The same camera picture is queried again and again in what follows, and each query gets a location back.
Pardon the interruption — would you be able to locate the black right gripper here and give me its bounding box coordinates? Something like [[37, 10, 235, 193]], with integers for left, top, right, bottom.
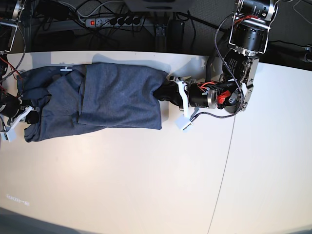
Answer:
[[0, 94, 40, 124]]

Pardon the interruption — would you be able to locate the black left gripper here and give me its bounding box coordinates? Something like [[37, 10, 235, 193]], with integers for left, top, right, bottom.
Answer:
[[153, 80, 221, 109]]

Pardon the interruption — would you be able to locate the blue grey T-shirt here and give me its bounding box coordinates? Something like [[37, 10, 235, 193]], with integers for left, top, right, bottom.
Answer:
[[18, 63, 167, 142]]

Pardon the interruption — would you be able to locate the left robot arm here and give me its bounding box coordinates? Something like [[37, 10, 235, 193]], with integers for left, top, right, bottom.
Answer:
[[154, 0, 279, 115]]

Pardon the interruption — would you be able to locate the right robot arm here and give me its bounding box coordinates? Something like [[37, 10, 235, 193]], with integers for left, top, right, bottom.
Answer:
[[0, 0, 28, 124]]

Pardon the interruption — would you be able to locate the black power adapter brick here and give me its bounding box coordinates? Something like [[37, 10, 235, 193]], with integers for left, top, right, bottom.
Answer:
[[167, 19, 184, 53]]

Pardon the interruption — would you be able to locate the white power strip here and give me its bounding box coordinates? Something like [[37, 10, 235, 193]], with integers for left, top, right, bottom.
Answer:
[[84, 15, 145, 28]]

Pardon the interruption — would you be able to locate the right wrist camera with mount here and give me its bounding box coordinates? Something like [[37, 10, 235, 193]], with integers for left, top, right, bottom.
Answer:
[[0, 106, 39, 142]]

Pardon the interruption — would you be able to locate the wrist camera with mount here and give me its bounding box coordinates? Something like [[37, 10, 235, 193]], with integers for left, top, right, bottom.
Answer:
[[0, 106, 39, 142], [169, 76, 199, 133]]

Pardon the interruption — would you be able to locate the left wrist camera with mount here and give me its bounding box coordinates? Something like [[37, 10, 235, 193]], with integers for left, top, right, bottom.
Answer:
[[169, 76, 199, 133]]

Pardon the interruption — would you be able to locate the aluminium frame post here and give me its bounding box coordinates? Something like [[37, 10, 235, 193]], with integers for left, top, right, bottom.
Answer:
[[154, 12, 168, 53]]

